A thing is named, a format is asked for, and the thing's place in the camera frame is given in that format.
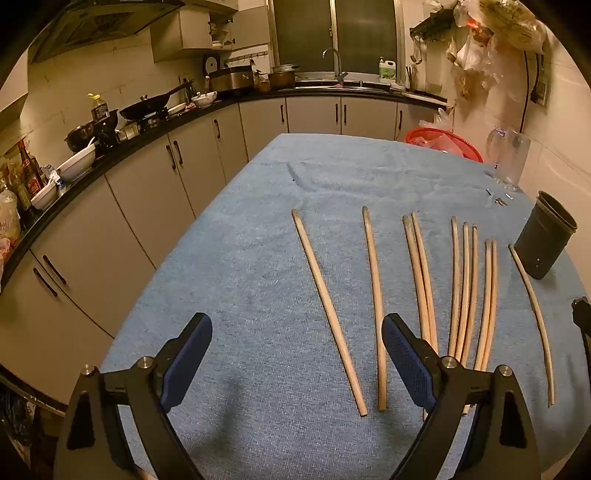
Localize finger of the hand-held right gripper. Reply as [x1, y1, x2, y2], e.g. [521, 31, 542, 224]
[571, 298, 591, 370]

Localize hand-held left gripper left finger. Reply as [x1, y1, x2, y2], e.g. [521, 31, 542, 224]
[54, 313, 214, 480]

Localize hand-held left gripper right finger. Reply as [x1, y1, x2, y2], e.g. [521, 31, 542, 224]
[381, 313, 543, 480]

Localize wooden chopstick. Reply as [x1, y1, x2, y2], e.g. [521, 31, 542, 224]
[480, 239, 499, 371]
[361, 206, 389, 412]
[462, 224, 479, 416]
[508, 244, 556, 408]
[447, 216, 461, 358]
[455, 222, 471, 363]
[411, 211, 439, 356]
[291, 209, 369, 419]
[402, 215, 433, 344]

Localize dark chopstick holder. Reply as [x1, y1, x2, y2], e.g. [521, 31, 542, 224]
[513, 191, 578, 280]

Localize blue tablecloth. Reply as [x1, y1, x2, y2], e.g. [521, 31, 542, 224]
[99, 133, 591, 480]

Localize white base cabinets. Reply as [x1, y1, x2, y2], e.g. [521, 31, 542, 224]
[0, 95, 445, 411]

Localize clear glass pitcher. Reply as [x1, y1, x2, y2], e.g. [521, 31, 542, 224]
[485, 127, 531, 193]

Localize red plastic basket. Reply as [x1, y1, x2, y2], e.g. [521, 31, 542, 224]
[405, 128, 484, 164]

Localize small white bowl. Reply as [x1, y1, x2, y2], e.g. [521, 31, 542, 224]
[30, 181, 59, 211]

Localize crumpled plastic bag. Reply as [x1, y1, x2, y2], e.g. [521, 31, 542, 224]
[0, 189, 22, 261]

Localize plastic bag in basket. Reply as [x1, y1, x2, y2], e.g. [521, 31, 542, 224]
[418, 115, 463, 154]

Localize large white bowl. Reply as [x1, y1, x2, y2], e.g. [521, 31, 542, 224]
[58, 143, 98, 182]

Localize sauce bottles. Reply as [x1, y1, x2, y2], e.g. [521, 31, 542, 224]
[14, 141, 47, 206]

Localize black bowl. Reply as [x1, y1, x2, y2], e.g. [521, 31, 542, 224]
[65, 124, 98, 153]

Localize black wok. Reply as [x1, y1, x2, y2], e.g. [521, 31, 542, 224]
[119, 78, 195, 122]

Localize black kitchen countertop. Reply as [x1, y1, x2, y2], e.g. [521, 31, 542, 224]
[0, 83, 448, 289]

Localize cooking oil bottle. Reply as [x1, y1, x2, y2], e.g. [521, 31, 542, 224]
[88, 92, 110, 123]

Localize rice cooker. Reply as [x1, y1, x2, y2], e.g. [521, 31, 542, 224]
[209, 65, 256, 93]

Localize metal cooking pot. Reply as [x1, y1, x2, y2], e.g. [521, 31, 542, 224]
[268, 65, 300, 90]

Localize hanging plastic bags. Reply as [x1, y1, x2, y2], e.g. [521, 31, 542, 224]
[445, 0, 553, 100]

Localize chrome faucet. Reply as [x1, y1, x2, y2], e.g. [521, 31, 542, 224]
[322, 47, 348, 85]

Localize kitchen window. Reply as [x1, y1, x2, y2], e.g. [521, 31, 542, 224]
[270, 0, 407, 77]

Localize range hood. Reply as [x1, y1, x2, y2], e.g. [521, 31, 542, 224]
[28, 0, 185, 64]

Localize black power cable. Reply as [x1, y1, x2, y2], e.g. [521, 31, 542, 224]
[521, 48, 530, 136]

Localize wall socket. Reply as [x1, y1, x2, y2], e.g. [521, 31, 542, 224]
[531, 51, 553, 110]

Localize white wall cabinet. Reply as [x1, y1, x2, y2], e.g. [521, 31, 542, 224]
[150, 0, 271, 64]

